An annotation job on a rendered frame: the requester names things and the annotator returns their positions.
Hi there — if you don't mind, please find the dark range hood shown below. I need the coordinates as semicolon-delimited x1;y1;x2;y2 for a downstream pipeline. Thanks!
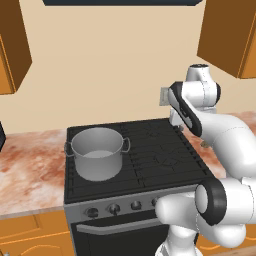
42;0;205;7

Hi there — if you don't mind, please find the orange drawer front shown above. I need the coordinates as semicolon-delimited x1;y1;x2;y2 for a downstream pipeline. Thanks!
0;209;70;242

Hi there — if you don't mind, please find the black appliance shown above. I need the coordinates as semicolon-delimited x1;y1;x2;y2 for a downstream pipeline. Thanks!
0;121;7;154

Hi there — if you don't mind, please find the orange cupboard door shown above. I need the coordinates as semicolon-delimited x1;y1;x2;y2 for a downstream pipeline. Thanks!
0;230;76;256

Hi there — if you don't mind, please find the grey wall socket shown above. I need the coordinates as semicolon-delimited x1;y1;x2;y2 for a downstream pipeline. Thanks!
158;86;171;107

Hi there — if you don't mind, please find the black oven door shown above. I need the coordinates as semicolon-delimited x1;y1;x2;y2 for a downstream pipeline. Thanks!
70;213;172;256

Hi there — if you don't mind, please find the grey oven door handle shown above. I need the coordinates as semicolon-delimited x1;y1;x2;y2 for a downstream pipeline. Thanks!
76;217;162;235

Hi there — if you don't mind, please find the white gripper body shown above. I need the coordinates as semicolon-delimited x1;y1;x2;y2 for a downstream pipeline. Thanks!
168;107;185;129

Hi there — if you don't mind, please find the orange base cupboard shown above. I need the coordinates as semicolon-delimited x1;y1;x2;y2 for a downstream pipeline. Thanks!
195;232;256;256

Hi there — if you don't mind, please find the brown wall cupboard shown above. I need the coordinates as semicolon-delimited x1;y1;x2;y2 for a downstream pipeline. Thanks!
196;0;256;80
0;0;34;96

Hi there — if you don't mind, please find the grey steel pot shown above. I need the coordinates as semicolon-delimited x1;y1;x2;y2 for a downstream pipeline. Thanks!
64;126;132;182

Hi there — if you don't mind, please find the black stove with oven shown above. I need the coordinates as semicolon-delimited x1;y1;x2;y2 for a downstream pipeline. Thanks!
63;117;215;256

